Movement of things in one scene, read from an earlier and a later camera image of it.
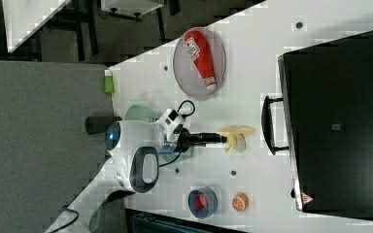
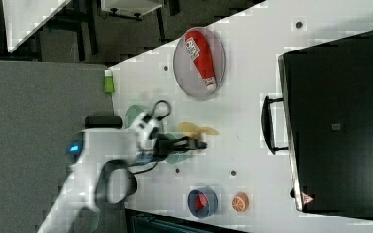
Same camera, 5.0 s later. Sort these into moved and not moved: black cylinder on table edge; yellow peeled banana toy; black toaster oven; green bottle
Moved: yellow peeled banana toy
Not moved: black cylinder on table edge; green bottle; black toaster oven
